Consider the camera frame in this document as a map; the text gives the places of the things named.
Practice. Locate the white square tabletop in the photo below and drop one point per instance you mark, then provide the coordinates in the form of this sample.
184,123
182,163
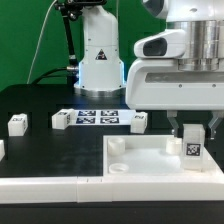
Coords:
151,155

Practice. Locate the white block left edge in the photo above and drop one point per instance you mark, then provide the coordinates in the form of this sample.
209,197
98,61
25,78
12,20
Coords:
2,150

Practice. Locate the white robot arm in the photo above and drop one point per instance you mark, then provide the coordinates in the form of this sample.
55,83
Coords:
203,21

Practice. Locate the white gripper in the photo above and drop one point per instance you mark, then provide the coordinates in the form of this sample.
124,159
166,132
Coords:
157,84

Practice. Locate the white U-shaped obstacle fence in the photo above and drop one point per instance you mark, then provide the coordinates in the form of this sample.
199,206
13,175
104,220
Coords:
187,186

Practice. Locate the tag marker sheet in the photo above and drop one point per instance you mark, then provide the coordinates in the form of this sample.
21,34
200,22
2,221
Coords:
103,117

